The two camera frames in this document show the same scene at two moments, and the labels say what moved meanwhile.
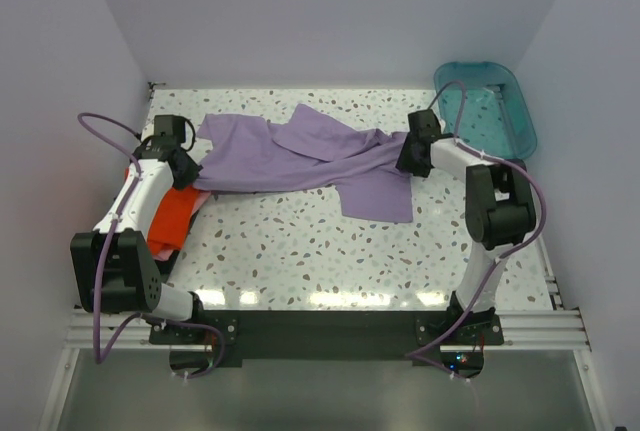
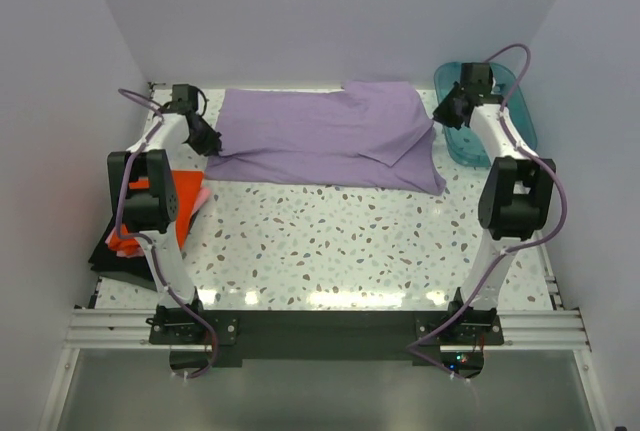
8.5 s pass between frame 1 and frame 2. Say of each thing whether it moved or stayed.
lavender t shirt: moved
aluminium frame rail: stayed
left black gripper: moved
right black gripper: moved
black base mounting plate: stayed
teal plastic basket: stayed
